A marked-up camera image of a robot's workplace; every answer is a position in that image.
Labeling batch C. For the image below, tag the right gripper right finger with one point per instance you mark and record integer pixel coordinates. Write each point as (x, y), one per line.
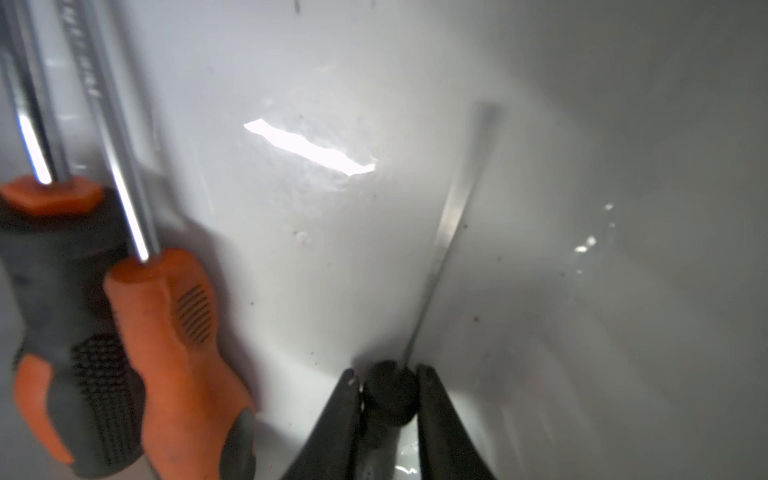
(445, 449)

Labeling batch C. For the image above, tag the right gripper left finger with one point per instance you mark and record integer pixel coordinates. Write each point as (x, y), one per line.
(330, 449)

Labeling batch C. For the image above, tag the white plastic storage box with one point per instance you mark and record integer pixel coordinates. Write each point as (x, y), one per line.
(603, 311)

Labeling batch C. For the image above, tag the orange black large screwdriver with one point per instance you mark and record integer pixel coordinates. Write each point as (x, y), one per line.
(60, 234)

